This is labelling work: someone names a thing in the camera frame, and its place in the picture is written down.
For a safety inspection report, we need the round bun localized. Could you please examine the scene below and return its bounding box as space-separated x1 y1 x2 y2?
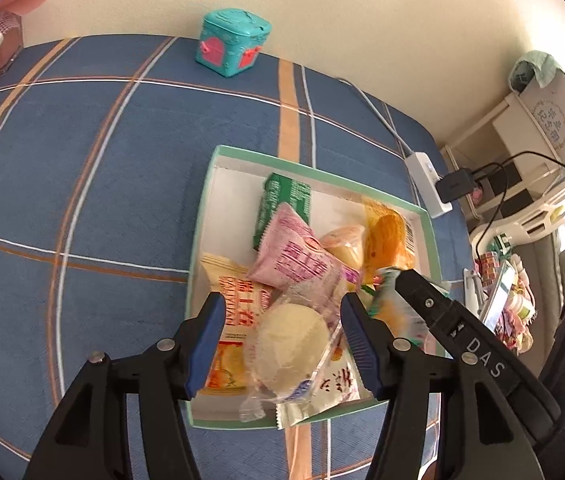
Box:
239 280 348 422

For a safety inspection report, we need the pink swiss roll snack packet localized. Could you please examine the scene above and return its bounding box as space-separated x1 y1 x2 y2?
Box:
247 203 361 302

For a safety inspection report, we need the cream snack packet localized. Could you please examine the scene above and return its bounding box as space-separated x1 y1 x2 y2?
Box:
276 338 365 429

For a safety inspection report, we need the green white snack packet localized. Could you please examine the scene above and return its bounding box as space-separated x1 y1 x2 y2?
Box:
359 268 445 356

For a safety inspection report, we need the white phone stand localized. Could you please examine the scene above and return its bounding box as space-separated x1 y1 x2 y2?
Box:
463 269 484 318

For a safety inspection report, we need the orange swiss roll packet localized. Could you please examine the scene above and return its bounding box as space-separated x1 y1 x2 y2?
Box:
200 252 273 396

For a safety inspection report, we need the orange yellow cake packet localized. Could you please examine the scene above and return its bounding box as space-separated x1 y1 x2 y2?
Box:
363 198 417 275

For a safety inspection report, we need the white shelf unit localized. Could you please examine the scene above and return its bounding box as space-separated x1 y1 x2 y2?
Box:
441 93 565 249

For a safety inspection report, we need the small jelly cup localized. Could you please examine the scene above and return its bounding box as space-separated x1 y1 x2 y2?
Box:
319 224 365 271

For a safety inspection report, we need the white power strip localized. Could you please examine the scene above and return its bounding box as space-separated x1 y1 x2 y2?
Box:
337 77 454 219

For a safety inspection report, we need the black charger adapter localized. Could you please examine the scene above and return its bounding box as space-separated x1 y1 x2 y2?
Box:
435 168 477 204

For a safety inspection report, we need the green rimmed white tray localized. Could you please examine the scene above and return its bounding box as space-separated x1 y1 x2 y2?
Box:
187 145 441 429

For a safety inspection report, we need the blue plaid tablecloth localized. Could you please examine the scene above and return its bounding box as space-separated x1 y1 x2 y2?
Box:
0 35 444 479

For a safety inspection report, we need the white paper bag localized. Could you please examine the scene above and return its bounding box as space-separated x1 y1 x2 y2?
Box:
520 70 565 164

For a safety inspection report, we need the teal toy box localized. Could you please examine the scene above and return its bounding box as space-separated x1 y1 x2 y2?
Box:
196 8 272 78

